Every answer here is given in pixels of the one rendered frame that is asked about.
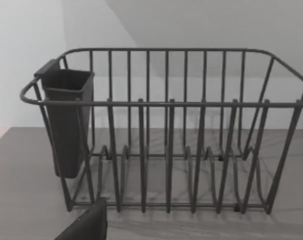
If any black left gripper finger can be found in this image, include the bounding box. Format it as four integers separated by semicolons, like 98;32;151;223
53;196;109;240

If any dark grey cutlery holder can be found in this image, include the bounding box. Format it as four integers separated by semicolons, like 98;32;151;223
33;58;95;179

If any grey wire dish rack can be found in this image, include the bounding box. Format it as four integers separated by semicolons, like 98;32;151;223
19;47;303;215

